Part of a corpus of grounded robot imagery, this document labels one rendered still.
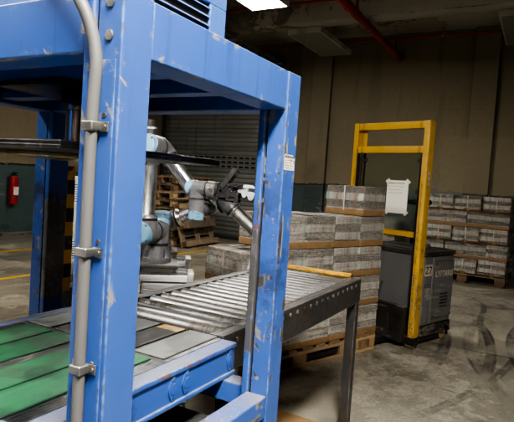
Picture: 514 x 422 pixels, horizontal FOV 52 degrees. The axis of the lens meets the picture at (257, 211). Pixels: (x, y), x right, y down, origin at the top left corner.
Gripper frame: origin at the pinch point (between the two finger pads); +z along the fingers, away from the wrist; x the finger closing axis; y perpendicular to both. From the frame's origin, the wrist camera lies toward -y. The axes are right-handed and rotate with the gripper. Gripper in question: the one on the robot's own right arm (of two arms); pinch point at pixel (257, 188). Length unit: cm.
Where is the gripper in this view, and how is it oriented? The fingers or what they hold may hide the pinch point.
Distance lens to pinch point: 242.1
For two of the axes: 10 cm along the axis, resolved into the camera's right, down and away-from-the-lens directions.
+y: -1.1, 9.9, -0.8
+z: 9.6, 0.8, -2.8
